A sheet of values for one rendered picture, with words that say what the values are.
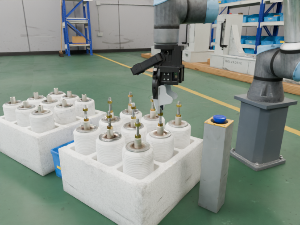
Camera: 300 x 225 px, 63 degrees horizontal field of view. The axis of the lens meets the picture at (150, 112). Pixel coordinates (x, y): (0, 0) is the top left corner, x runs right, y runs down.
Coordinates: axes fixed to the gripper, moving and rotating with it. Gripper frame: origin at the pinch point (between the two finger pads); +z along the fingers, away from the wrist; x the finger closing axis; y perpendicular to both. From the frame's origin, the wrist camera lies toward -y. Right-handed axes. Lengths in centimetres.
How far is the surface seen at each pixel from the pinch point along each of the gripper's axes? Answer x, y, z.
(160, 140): -4.2, 2.3, 9.7
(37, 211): -23, -35, 34
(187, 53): 343, -70, 12
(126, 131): -1.4, -11.4, 9.9
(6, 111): 5, -78, 12
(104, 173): -16.9, -11.4, 17.5
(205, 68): 294, -31, 29
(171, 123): 10.3, 1.6, 9.0
